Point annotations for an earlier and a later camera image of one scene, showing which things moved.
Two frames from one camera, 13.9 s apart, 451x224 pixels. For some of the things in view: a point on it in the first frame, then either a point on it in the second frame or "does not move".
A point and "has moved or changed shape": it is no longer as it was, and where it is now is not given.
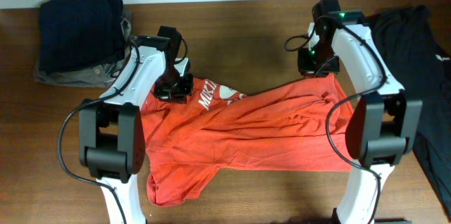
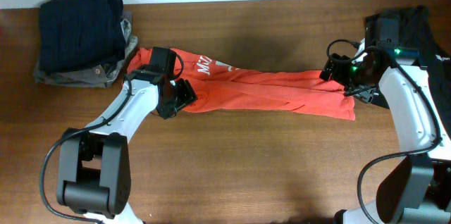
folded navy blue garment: [80, 30] does not move
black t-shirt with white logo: [422, 60] does not move
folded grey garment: [101, 77] does not move
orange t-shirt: [304, 125] has moved or changed shape
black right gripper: [307, 69] → [342, 62]
